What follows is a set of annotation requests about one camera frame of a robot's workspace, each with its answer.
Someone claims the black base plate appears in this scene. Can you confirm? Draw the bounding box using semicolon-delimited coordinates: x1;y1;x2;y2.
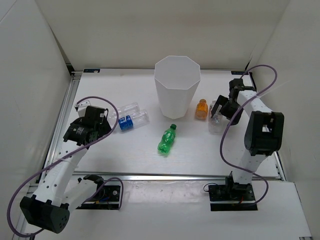
76;174;124;211
203;174;258;212

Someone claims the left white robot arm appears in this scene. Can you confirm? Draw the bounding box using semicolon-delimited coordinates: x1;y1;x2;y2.
19;114;112;234

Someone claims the aluminium front rail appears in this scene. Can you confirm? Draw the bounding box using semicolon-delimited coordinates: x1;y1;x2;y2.
69;171;281;181

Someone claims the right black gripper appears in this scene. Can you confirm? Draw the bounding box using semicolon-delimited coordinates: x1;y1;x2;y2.
211;95;244;127

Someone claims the aluminium rail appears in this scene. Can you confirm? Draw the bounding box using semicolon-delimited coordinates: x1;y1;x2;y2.
69;171;281;181
13;72;81;237

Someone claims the green plastic soda bottle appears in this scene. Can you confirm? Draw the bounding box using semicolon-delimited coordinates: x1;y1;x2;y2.
157;124;177;155

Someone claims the orange plastic juice bottle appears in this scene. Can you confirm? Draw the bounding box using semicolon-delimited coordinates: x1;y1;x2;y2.
195;99;209;121

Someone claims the clear bottle with white label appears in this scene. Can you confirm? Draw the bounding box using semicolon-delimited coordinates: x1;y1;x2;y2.
208;100;223;135

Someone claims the clear bottle with blue label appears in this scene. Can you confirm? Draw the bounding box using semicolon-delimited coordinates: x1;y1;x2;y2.
116;109;150;132

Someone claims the clear unlabelled plastic bottle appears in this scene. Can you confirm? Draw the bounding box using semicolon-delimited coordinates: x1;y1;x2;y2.
117;102;140;118

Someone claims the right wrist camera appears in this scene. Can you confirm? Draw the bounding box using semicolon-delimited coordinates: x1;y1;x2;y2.
228;78;255;99

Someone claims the white octagonal plastic bin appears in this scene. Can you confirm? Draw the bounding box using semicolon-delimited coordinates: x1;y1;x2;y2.
154;55;201;120

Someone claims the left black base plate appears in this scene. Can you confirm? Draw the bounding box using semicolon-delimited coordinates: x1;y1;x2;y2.
76;174;124;211

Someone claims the aluminium left rail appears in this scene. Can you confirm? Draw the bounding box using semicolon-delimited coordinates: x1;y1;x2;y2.
13;72;81;237

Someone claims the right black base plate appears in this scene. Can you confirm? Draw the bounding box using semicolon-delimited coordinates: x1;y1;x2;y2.
203;174;258;212

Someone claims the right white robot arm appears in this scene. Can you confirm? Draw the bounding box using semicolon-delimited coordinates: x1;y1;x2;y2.
209;78;285;200

